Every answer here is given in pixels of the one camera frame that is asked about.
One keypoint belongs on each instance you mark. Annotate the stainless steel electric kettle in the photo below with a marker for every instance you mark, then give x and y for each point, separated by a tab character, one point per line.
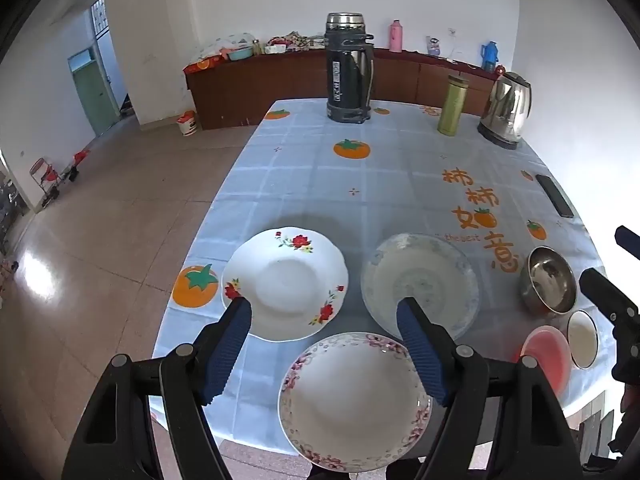
507	105

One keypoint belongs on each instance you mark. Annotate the orange printed box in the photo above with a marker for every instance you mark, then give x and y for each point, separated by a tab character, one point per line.
200	65

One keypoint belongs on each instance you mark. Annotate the stainless steel bowl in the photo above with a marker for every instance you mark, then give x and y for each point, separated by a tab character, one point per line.
547	280

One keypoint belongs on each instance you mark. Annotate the red dustpan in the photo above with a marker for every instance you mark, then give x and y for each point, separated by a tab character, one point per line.
80	157

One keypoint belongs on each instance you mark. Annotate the purple and white jug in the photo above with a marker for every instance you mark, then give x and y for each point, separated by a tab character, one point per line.
433	46

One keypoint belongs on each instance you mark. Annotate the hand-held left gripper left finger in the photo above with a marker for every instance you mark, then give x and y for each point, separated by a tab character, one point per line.
227	355

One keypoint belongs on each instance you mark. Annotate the white plate with pink floral rim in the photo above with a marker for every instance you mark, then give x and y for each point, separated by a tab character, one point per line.
350	400

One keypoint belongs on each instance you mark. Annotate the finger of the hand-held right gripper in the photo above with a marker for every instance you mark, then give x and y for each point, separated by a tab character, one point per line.
607	290
627	239

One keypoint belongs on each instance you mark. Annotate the pink thermos flask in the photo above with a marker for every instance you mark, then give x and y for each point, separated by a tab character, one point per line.
396	37

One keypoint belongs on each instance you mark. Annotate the teal basin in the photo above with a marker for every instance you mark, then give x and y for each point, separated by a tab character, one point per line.
240	54

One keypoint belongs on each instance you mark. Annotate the red folding chair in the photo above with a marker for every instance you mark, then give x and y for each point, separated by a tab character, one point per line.
47	177

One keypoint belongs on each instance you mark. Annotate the large dark thermos jug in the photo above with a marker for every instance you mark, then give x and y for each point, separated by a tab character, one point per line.
345	75

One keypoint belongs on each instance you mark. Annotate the red plastic bowl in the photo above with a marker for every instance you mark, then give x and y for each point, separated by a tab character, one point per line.
547	355

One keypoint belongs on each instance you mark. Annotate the colourful cloth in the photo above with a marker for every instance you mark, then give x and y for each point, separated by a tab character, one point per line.
287	41

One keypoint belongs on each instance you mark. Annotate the white plastic bucket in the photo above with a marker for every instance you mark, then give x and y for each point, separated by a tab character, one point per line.
187	125

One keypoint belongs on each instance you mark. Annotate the white plate with blue pattern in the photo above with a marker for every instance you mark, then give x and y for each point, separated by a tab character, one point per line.
425	270

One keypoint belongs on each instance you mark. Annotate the barred window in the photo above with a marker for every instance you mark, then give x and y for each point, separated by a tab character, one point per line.
98	20

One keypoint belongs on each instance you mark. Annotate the blue thermos flask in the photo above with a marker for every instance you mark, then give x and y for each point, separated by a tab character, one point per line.
490	57

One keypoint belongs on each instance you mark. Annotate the green door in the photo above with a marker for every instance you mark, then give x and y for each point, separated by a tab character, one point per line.
92	92

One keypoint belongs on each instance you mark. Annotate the white plate with red flowers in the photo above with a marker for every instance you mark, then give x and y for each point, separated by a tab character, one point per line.
285	285

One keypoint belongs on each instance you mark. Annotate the white mesh food cover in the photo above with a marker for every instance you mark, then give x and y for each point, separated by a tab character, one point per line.
225	42

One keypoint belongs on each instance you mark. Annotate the blue checked persimmon tablecloth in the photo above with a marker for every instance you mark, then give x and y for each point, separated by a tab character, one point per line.
300	170

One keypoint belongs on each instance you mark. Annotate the green thermos bottle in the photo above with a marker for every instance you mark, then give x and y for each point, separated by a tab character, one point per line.
452	107

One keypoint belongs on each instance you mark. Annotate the white enamel bowl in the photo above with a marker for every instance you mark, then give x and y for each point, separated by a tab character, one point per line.
582	337

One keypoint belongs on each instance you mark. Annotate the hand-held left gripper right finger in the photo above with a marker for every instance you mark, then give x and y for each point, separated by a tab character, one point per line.
420	350

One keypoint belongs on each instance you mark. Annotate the brown wooden sideboard cabinet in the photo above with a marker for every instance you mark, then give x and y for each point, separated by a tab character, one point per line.
280	80

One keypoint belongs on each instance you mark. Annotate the black smartphone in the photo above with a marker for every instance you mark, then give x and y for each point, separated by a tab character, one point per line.
554	195

